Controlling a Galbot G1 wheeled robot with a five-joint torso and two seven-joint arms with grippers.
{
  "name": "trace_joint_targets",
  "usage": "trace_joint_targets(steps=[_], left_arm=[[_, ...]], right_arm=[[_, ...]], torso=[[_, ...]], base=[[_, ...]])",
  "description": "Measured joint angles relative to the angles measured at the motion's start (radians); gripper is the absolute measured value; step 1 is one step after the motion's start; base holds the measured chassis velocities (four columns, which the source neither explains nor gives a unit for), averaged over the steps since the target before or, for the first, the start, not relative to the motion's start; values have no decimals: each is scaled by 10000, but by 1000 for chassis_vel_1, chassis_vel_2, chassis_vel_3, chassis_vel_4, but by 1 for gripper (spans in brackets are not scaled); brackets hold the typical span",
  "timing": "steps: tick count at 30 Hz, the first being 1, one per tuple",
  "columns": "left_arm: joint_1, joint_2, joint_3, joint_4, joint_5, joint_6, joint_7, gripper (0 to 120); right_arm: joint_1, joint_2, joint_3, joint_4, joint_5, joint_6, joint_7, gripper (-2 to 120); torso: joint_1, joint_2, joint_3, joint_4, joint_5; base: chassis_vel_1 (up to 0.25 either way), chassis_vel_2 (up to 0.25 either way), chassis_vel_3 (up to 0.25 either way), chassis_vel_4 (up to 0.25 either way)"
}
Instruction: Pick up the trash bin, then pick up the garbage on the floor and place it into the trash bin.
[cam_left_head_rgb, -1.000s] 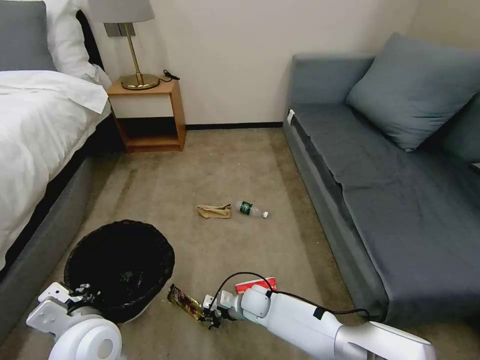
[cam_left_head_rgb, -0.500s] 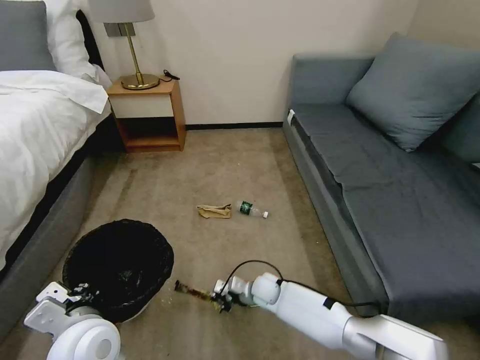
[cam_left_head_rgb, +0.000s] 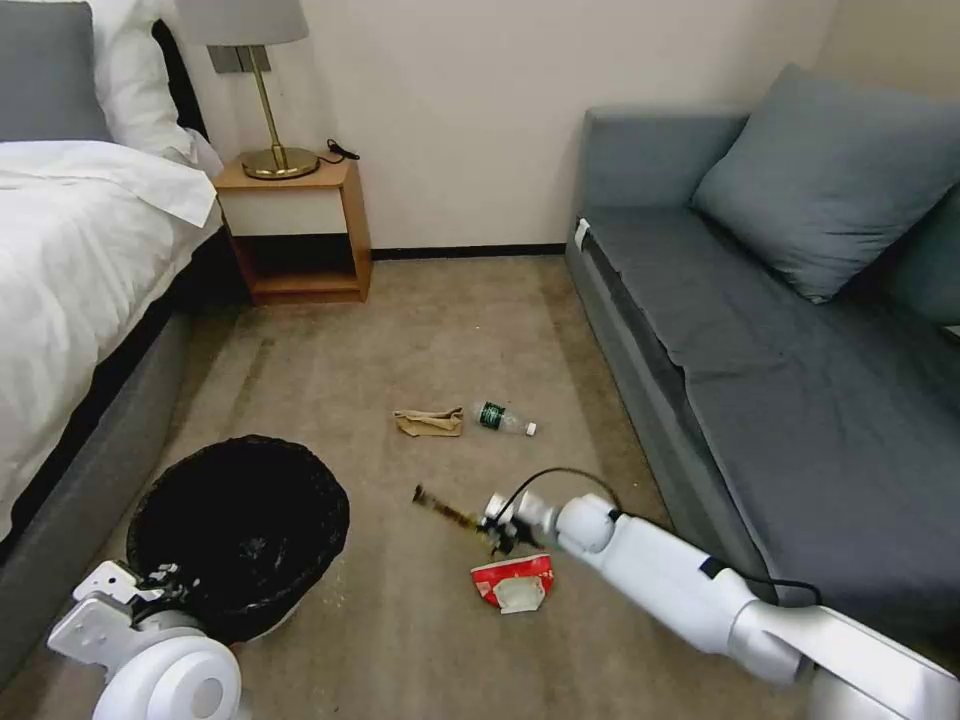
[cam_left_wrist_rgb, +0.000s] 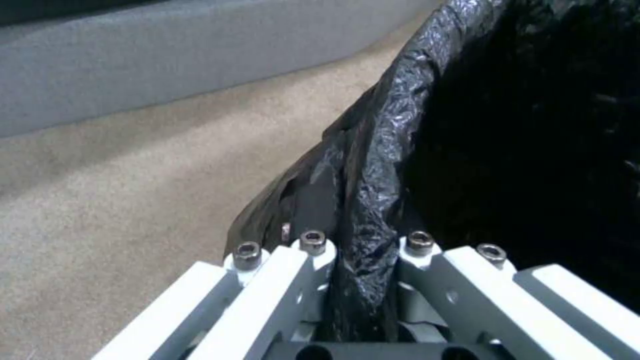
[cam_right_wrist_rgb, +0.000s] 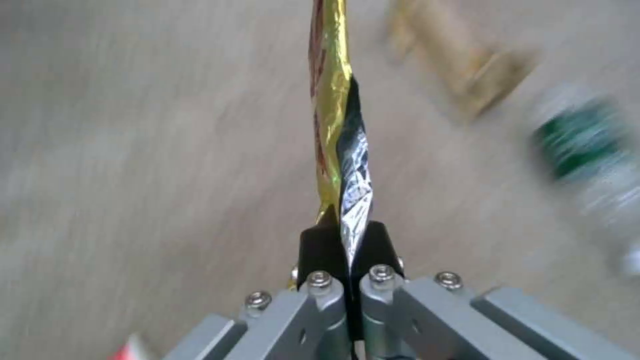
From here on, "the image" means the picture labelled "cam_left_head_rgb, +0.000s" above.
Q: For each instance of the white pillow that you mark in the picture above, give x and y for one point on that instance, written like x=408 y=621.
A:
x=139 y=82

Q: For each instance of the trash bin with black bag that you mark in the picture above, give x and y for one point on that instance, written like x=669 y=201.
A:
x=240 y=525

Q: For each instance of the wooden nightstand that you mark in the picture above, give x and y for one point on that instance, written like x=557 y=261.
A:
x=300 y=206

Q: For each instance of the white sofa tag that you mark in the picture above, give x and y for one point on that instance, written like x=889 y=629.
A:
x=581 y=234

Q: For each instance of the brass table lamp grey shade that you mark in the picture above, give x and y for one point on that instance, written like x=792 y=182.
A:
x=247 y=19

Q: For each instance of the dark baseboard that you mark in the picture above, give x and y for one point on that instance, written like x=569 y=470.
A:
x=465 y=252

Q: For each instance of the grey wall switch plate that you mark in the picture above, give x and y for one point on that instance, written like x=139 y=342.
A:
x=225 y=58

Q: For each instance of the crumpled brown paper bag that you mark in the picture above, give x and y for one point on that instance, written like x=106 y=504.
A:
x=429 y=422

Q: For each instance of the red and white carton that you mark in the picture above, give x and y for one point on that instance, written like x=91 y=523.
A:
x=517 y=583

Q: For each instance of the teal sofa cushion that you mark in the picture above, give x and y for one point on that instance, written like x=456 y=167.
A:
x=930 y=270

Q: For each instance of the grey bed frame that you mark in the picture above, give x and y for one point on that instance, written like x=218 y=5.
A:
x=97 y=480

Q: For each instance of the clear plastic bottle green label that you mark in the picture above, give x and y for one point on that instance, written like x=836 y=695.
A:
x=495 y=415

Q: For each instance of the large grey sofa cushion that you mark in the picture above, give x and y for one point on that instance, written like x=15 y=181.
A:
x=825 y=180

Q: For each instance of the grey sofa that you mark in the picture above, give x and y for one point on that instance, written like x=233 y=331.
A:
x=787 y=390

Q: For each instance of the black headboard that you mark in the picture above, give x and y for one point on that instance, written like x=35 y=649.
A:
x=180 y=82

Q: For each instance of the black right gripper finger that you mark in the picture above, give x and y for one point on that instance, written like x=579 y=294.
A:
x=446 y=512

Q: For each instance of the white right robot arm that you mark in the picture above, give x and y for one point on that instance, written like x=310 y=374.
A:
x=675 y=577

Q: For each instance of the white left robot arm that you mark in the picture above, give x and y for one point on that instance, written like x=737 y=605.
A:
x=169 y=675

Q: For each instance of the grey bed cushion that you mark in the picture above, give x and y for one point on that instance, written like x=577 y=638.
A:
x=45 y=67

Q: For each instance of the white bed duvet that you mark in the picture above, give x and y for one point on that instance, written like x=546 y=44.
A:
x=75 y=262

